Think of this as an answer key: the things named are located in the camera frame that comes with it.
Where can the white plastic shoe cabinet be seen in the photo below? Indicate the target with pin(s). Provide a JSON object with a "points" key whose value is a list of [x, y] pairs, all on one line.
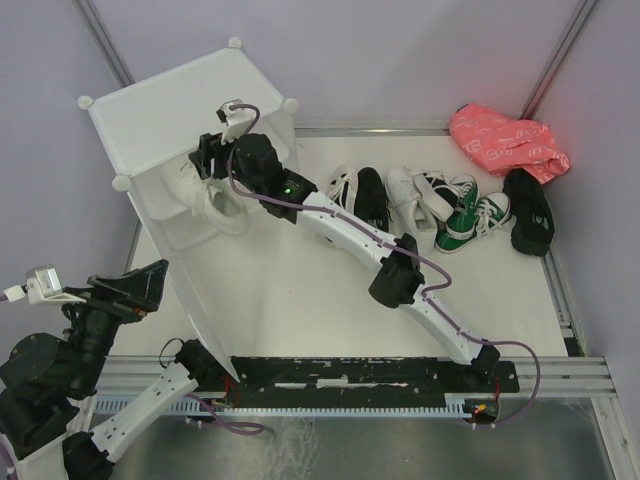
{"points": [[159, 120]]}

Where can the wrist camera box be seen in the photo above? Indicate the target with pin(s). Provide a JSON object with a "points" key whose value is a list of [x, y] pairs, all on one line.
{"points": [[237, 119], [42, 286]]}

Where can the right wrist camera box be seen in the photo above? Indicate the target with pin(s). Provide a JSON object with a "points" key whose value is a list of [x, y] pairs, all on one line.
{"points": [[237, 119]]}

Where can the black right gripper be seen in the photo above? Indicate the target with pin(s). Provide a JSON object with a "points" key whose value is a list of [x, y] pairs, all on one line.
{"points": [[209, 149]]}

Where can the aluminium frame rail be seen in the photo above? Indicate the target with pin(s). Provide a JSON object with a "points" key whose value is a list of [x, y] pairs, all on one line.
{"points": [[362, 127]]}

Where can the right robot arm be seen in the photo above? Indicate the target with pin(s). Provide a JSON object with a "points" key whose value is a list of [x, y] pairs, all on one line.
{"points": [[396, 262]]}

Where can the black white canvas sneaker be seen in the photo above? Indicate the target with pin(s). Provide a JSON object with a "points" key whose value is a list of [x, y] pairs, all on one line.
{"points": [[343, 187]]}

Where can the pink patterned bag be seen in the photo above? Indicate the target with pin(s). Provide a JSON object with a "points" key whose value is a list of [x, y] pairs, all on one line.
{"points": [[498, 144]]}

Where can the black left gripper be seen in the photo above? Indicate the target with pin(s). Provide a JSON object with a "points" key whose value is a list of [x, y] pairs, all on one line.
{"points": [[142, 288]]}

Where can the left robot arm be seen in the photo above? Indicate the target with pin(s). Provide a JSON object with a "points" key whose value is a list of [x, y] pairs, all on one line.
{"points": [[45, 376]]}

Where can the black slip-on shoe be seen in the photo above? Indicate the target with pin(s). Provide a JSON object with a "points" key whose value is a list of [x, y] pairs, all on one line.
{"points": [[371, 202], [534, 228]]}

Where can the white leather sneaker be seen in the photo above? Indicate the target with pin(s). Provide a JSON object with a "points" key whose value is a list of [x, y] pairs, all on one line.
{"points": [[410, 207], [211, 199]]}

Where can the green canvas sneaker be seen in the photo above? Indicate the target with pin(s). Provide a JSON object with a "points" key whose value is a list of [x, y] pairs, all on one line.
{"points": [[492, 212], [459, 229]]}

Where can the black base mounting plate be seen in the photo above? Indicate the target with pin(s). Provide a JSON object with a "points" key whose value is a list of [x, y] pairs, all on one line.
{"points": [[353, 383]]}

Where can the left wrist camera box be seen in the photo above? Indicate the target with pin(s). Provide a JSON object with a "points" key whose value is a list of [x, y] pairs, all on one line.
{"points": [[42, 286]]}

